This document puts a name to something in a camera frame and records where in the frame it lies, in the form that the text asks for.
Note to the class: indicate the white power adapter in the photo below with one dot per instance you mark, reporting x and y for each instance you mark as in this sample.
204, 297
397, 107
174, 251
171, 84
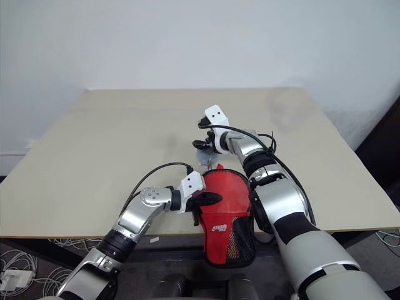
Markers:
17, 279

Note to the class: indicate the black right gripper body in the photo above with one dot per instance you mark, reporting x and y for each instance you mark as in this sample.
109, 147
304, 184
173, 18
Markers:
214, 140

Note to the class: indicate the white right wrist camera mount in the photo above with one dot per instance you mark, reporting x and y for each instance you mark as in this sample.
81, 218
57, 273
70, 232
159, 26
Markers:
217, 115

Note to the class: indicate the dark brown furniture panel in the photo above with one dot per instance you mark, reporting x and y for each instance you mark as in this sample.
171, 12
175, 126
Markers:
382, 156

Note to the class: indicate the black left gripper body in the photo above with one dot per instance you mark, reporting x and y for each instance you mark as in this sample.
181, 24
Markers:
193, 205

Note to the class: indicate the dark rounded shape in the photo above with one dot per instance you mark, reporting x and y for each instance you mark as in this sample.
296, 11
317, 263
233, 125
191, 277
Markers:
241, 287
172, 287

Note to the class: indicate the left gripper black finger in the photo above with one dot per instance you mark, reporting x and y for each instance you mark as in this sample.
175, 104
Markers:
195, 218
207, 198

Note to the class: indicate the small white floor tag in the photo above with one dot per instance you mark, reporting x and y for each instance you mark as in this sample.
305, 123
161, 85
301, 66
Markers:
154, 240

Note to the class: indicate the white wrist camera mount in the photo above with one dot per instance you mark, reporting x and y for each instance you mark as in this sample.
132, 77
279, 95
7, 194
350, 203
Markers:
191, 184
217, 115

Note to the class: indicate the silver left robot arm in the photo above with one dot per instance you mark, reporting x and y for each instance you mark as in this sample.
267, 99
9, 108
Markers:
134, 215

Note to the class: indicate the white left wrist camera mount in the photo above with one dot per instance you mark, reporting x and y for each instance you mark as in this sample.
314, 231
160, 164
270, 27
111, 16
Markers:
191, 184

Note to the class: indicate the red and black paddle case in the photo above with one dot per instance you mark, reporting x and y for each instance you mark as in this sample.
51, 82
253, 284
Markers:
225, 193

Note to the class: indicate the clear bag of white balls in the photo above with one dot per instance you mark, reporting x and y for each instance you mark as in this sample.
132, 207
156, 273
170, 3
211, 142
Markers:
204, 157

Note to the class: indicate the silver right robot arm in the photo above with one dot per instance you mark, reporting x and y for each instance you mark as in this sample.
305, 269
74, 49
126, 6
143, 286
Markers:
281, 203

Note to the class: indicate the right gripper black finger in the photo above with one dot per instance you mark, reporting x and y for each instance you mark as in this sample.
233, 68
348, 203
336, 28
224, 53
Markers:
206, 122
201, 145

